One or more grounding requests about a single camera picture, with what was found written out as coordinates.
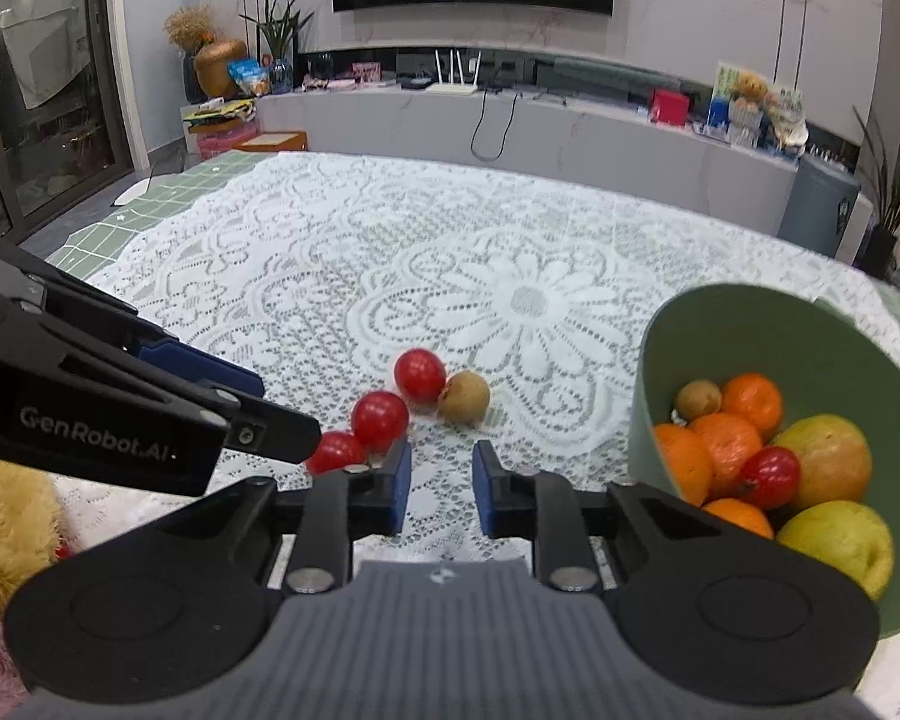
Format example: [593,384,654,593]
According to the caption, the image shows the black cable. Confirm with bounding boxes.
[470,86,520,163]

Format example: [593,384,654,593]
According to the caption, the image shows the orange flat box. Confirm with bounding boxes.
[234,131,308,156]

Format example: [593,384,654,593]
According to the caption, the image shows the green leafy plant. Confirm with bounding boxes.
[238,0,323,95]

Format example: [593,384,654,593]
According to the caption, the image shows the white lace tablecloth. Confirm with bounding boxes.
[52,151,900,586]

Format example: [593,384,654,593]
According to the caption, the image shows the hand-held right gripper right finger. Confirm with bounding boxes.
[471,439,713,592]

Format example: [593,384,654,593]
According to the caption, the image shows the pink box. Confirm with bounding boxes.
[195,120,260,160]

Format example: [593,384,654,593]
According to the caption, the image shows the yellow stack of books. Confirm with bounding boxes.
[181,97,260,125]

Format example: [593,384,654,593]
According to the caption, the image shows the brown kiwi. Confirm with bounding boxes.
[437,370,491,423]
[673,379,723,422]

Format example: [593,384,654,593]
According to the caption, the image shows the potted plant with long leaves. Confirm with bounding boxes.
[851,105,900,280]

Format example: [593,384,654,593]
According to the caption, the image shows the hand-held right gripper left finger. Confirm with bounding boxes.
[187,439,413,593]

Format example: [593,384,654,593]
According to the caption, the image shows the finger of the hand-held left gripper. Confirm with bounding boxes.
[0,231,266,398]
[195,382,323,466]

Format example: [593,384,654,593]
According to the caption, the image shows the golden vase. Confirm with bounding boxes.
[193,39,248,101]

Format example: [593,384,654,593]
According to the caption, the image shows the green bowl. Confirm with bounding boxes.
[628,283,900,640]

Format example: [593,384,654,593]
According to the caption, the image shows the large yellow plush toy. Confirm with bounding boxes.
[0,456,70,610]

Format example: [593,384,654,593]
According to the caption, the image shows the red box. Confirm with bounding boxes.
[650,88,693,125]

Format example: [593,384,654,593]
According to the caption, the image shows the orange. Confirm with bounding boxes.
[701,497,775,541]
[652,424,715,507]
[720,373,785,442]
[688,412,764,500]

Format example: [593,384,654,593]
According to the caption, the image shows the grey tv cabinet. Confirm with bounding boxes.
[255,52,871,241]

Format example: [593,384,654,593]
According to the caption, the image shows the white router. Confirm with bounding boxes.
[426,49,485,97]

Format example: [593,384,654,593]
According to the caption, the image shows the glass door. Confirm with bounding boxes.
[0,0,125,241]

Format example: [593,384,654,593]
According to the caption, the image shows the blue snack bag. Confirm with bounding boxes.
[228,60,272,98]

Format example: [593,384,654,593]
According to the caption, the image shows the dried flower bunch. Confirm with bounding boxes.
[164,5,219,55]

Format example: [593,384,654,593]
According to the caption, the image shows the grey bin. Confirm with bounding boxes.
[776,154,863,257]

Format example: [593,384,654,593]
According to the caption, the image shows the red tomato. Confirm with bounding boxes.
[305,431,368,475]
[351,390,410,455]
[736,446,802,511]
[394,349,448,404]

